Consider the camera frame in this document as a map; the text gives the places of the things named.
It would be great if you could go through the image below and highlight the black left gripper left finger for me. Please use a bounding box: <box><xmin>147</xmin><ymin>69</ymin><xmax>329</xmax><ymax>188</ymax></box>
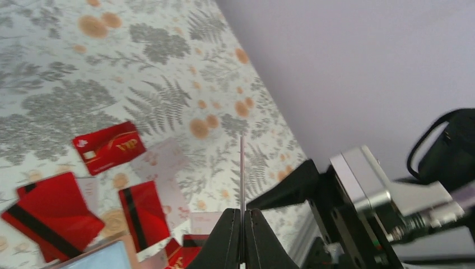
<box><xmin>187</xmin><ymin>208</ymin><xmax>241</xmax><ymax>269</ymax></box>

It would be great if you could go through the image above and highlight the red VIP card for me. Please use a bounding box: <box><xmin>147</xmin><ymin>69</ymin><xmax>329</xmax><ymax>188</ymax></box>
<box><xmin>72</xmin><ymin>121</ymin><xmax>146</xmax><ymax>176</ymax></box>
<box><xmin>165</xmin><ymin>234</ymin><xmax>209</xmax><ymax>268</ymax></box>

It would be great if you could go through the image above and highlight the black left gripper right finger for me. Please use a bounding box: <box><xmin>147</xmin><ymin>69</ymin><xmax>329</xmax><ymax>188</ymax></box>
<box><xmin>244</xmin><ymin>209</ymin><xmax>299</xmax><ymax>269</ymax></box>

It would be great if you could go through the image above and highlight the red card pair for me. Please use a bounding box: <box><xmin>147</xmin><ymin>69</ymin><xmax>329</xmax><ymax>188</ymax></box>
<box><xmin>1</xmin><ymin>172</ymin><xmax>105</xmax><ymax>261</ymax></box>

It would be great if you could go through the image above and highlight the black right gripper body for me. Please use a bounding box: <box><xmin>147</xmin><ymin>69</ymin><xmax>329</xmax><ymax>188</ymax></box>
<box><xmin>246</xmin><ymin>159</ymin><xmax>403</xmax><ymax>268</ymax></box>

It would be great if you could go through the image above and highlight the white VIP card centre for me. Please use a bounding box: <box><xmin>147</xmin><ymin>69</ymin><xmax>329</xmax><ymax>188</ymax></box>
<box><xmin>131</xmin><ymin>137</ymin><xmax>190</xmax><ymax>230</ymax></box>

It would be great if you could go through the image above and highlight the tan leather card holder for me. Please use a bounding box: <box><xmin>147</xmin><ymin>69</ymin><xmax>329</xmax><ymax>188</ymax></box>
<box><xmin>48</xmin><ymin>234</ymin><xmax>168</xmax><ymax>269</ymax></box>

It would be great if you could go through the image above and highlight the red card black stripe upright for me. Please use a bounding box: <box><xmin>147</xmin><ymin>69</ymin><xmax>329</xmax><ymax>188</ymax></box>
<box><xmin>118</xmin><ymin>181</ymin><xmax>170</xmax><ymax>252</ymax></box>

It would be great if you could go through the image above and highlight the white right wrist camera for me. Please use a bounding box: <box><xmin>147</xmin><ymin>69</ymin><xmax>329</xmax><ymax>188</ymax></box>
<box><xmin>330</xmin><ymin>145</ymin><xmax>465</xmax><ymax>236</ymax></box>

